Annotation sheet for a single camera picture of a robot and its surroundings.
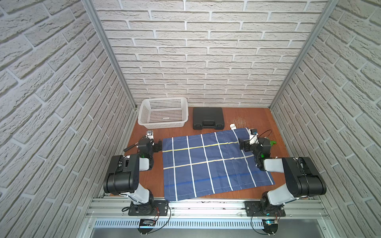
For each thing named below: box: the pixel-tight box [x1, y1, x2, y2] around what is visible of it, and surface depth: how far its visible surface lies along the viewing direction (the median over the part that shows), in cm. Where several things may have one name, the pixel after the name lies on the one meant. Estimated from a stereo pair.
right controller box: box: [261, 219, 279, 235], surface depth 72 cm
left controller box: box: [137, 218, 157, 235], surface depth 70 cm
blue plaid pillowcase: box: [162, 128, 275, 202], surface depth 89 cm
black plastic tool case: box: [192, 107, 225, 130], surface depth 112 cm
